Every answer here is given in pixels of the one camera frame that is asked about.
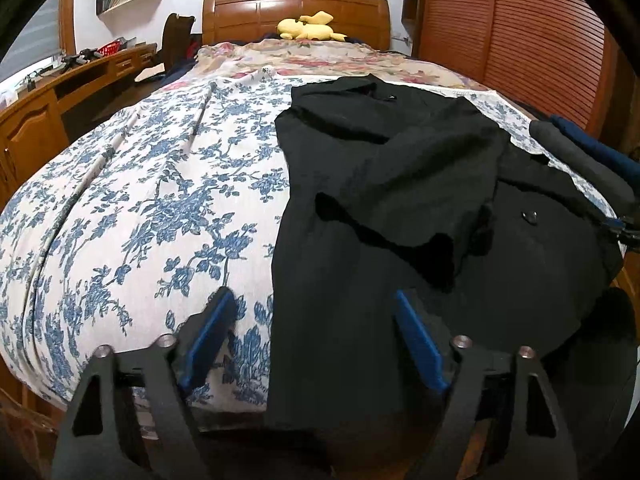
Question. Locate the blue floral white quilt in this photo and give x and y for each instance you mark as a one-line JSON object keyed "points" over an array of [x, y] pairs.
{"points": [[126, 233]]}

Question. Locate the folded grey garment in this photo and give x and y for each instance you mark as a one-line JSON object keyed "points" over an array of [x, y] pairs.
{"points": [[617, 192]]}

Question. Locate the yellow plush toy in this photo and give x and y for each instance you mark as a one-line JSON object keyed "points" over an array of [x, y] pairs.
{"points": [[309, 27]]}

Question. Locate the black double-breasted coat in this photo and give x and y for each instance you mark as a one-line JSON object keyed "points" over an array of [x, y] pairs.
{"points": [[395, 188]]}

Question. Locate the wooden louvered wardrobe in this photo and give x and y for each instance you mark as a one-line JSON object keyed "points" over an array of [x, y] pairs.
{"points": [[555, 56]]}

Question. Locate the folded navy blue garment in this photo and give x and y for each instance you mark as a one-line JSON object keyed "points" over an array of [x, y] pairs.
{"points": [[621, 164]]}

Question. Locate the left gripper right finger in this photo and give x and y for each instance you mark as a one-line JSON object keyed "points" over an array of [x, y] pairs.
{"points": [[499, 417]]}

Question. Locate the red basket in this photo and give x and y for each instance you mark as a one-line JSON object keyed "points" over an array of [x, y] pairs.
{"points": [[110, 49]]}

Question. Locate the long wooden desk cabinet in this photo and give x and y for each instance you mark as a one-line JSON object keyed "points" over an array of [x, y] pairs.
{"points": [[33, 130]]}

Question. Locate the grey zebra window blind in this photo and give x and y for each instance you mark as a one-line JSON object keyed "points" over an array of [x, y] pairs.
{"points": [[38, 40]]}

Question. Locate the dark wooden chair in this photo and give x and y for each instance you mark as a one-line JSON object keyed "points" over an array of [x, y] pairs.
{"points": [[176, 39]]}

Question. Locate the wooden bed headboard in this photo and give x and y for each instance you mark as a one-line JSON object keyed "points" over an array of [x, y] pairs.
{"points": [[248, 20]]}

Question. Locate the red floral beige blanket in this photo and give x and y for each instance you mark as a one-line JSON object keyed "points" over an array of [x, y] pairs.
{"points": [[316, 58]]}

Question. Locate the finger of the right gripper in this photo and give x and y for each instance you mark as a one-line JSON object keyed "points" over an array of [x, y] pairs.
{"points": [[625, 231]]}

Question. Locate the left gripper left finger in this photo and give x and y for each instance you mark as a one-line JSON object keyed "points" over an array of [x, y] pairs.
{"points": [[129, 417]]}

